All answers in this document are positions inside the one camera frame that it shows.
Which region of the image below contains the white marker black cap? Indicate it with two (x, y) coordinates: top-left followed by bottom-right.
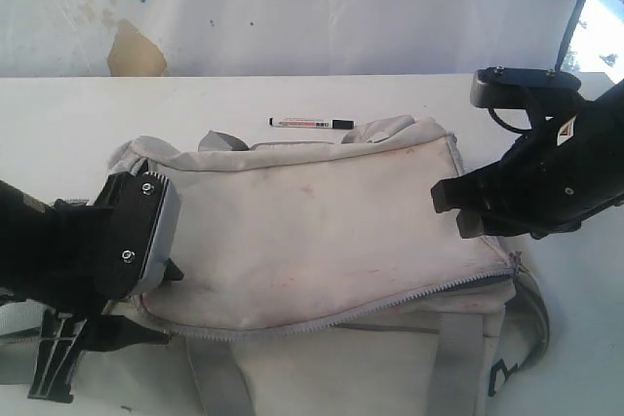
(268, 117), (355, 131)

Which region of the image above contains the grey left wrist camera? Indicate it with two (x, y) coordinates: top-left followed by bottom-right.
(94, 171), (181, 299)

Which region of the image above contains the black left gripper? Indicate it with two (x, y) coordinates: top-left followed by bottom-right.
(28, 200), (184, 401)

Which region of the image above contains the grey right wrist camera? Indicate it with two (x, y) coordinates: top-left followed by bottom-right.
(470, 66), (585, 135)

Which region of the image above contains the white grey duffel bag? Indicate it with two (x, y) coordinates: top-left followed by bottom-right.
(0, 115), (552, 416)

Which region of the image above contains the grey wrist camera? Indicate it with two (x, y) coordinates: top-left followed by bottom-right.
(470, 66), (585, 135)
(94, 171), (181, 299)

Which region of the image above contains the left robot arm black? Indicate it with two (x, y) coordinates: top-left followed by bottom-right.
(1, 171), (183, 403)

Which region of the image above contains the right robot arm black grey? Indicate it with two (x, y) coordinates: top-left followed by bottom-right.
(431, 84), (623, 239)

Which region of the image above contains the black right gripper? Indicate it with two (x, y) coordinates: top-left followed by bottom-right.
(431, 118), (585, 239)

